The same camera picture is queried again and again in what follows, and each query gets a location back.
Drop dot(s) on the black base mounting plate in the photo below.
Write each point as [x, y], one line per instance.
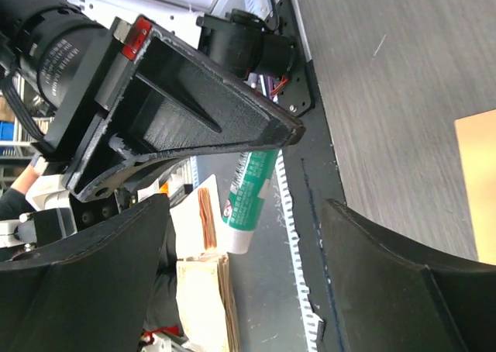
[313, 178]

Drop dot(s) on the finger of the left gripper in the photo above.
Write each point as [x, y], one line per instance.
[151, 100]

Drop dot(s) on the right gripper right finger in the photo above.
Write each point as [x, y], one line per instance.
[395, 294]

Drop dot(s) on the person in dark clothing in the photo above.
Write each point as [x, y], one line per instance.
[13, 202]

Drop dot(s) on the white slotted cable duct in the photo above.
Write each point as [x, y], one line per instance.
[309, 319]

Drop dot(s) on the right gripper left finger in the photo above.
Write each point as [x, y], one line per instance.
[87, 292]

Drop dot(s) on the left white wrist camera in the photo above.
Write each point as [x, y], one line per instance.
[52, 220]

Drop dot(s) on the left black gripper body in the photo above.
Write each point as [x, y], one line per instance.
[76, 66]

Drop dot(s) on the orange paper envelope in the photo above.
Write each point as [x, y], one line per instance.
[476, 141]

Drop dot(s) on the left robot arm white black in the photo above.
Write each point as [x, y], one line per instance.
[239, 45]

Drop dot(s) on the green white glue stick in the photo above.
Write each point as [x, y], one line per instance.
[247, 193]

